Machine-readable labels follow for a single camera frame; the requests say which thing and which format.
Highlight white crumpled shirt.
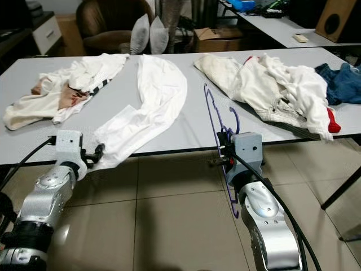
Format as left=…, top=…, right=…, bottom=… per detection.
left=259, top=54, right=328, bottom=141

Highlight white garment striped trim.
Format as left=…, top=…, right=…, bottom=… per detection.
left=54, top=54, right=129, bottom=125

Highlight wooden speaker box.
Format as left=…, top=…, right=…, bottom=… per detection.
left=315, top=0, right=361, bottom=45

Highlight white long sleeve garment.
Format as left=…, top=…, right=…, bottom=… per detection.
left=90, top=55, right=188, bottom=170

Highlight cardboard box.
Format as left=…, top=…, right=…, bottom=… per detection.
left=195, top=27, right=242, bottom=54

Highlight blue jeans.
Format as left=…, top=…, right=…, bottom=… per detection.
left=315, top=63, right=361, bottom=107

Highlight brown leather armchair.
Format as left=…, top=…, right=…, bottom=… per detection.
left=76, top=0, right=152, bottom=55

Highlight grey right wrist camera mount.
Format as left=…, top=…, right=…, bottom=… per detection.
left=226, top=132, right=264, bottom=187

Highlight cream garment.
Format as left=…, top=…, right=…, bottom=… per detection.
left=3, top=76, right=91, bottom=132

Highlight red garment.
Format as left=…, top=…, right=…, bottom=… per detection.
left=325, top=107, right=342, bottom=134

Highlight grey table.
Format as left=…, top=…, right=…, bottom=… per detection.
left=0, top=46, right=361, bottom=243

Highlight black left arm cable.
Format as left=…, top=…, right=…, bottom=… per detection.
left=0, top=137, right=58, bottom=195

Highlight grey pillow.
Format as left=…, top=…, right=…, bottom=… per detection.
left=130, top=14, right=152, bottom=55
left=149, top=17, right=171, bottom=55

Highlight white drawer cabinet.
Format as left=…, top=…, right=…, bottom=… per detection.
left=32, top=14, right=64, bottom=56

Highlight blue plastic box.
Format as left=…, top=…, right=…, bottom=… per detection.
left=230, top=0, right=256, bottom=12

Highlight cream zip jacket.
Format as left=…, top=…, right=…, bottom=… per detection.
left=193, top=54, right=336, bottom=142

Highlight purple plastic hanger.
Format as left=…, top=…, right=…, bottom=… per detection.
left=204, top=84, right=242, bottom=218

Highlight white long table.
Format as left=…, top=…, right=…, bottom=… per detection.
left=220, top=5, right=361, bottom=49

